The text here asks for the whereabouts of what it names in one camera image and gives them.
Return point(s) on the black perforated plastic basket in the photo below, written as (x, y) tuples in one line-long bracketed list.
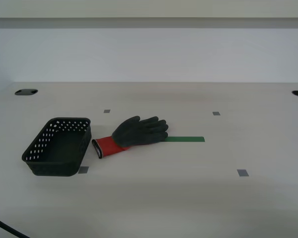
[(57, 151)]

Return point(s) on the black and red work glove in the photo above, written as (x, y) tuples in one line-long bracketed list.
[(139, 131)]

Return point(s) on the green tape strip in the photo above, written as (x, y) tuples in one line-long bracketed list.
[(188, 139)]

